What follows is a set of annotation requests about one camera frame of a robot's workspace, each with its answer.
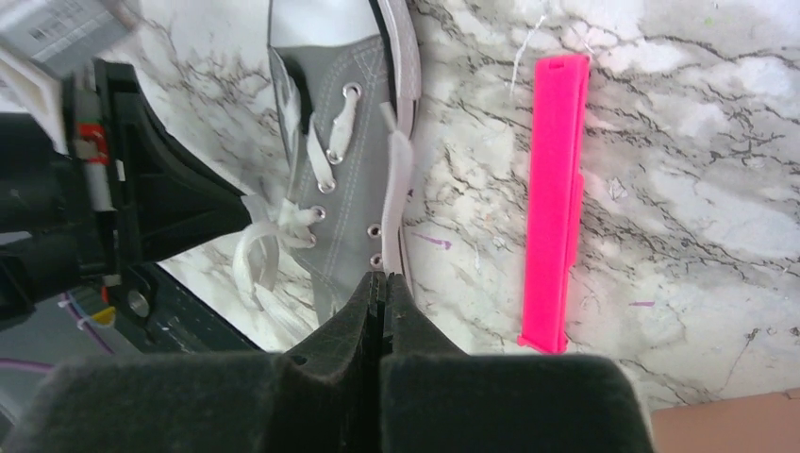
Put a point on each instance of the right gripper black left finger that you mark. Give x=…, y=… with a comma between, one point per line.
x=319, y=396

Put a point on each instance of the grey canvas sneaker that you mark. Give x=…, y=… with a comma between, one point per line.
x=347, y=81

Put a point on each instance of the pink plastic bar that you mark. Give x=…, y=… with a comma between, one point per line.
x=555, y=197

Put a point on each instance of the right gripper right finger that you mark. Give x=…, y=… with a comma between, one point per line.
x=436, y=398

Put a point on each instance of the orange plastic organizer tray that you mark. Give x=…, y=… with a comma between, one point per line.
x=758, y=423

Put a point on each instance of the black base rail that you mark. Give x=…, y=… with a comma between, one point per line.
x=158, y=314

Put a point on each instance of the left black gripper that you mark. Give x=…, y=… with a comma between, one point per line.
x=177, y=203

